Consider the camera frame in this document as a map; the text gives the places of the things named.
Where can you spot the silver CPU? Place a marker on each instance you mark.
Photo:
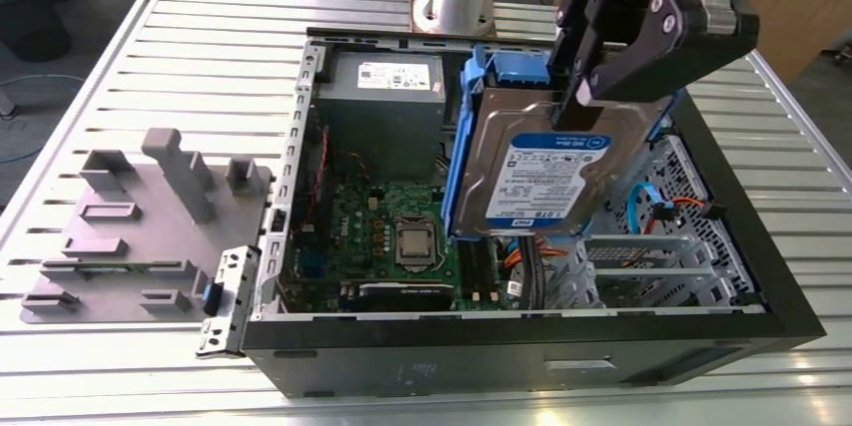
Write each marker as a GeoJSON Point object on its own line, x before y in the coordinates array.
{"type": "Point", "coordinates": [414, 245]}

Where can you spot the silver expansion slot bracket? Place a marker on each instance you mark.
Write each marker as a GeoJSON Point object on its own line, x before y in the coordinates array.
{"type": "Point", "coordinates": [230, 296]}

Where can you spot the green motherboard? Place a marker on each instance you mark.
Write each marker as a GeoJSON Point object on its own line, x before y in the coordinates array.
{"type": "Point", "coordinates": [359, 246]}

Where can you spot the hard disk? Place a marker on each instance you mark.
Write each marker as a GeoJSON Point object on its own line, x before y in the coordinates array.
{"type": "Point", "coordinates": [532, 181]}

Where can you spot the wooden cabinet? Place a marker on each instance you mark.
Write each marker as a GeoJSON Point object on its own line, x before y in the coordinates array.
{"type": "Point", "coordinates": [792, 22]}

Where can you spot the black RAM slot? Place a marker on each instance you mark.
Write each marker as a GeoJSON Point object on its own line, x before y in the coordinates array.
{"type": "Point", "coordinates": [471, 266]}
{"type": "Point", "coordinates": [488, 266]}

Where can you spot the grey parts rack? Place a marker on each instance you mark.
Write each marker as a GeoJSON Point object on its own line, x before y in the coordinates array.
{"type": "Point", "coordinates": [160, 246]}

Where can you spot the black waste bin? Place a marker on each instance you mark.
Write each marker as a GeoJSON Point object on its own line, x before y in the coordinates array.
{"type": "Point", "coordinates": [40, 32]}

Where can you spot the CPU socket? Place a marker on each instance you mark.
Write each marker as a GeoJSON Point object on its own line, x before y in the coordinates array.
{"type": "Point", "coordinates": [412, 220]}

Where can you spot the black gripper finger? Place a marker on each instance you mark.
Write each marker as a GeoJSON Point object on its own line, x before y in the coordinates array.
{"type": "Point", "coordinates": [692, 42]}
{"type": "Point", "coordinates": [586, 22]}

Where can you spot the black graphics card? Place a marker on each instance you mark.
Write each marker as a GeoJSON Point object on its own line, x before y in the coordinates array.
{"type": "Point", "coordinates": [399, 298]}

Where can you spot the black PC case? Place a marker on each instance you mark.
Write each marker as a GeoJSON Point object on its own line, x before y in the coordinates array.
{"type": "Point", "coordinates": [466, 361]}

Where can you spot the green RAM stick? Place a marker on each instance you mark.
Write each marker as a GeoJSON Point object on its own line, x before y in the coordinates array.
{"type": "Point", "coordinates": [114, 271]}

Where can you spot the grey power supply unit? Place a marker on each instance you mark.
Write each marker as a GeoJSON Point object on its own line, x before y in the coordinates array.
{"type": "Point", "coordinates": [379, 131]}

